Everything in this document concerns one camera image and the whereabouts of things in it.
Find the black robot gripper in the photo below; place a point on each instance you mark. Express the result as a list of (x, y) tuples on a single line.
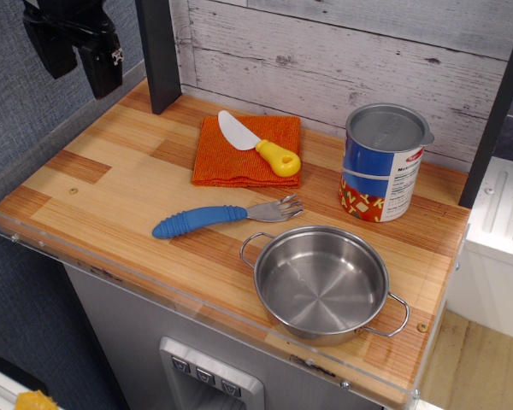
[(55, 27)]

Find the stainless steel pot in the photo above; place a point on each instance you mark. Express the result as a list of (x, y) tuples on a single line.
[(323, 285)]

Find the orange folded cloth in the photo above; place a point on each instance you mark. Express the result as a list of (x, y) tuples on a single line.
[(219, 164)]

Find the clear acrylic guard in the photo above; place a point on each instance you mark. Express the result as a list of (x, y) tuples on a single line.
[(83, 182)]

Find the grey toy fridge cabinet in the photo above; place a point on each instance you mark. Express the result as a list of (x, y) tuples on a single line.
[(129, 328)]

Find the blue soup can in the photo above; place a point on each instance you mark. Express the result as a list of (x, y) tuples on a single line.
[(384, 145)]

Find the silver dispenser panel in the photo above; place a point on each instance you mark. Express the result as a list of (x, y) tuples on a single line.
[(199, 381)]

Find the yellow object bottom left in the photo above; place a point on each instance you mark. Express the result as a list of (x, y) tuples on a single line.
[(34, 400)]

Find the white toy sink unit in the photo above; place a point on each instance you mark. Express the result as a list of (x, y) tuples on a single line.
[(481, 287)]

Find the black vertical post left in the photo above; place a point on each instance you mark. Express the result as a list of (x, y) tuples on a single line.
[(160, 55)]

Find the black vertical post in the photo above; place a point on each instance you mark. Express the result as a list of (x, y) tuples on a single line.
[(160, 55), (494, 125)]

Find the yellow handled toy knife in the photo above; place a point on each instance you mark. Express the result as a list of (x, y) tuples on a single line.
[(283, 162)]

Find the blue handled toy fork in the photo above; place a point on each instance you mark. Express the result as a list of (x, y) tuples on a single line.
[(194, 219)]

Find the black vertical post right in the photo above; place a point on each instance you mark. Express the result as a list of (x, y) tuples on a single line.
[(494, 125)]

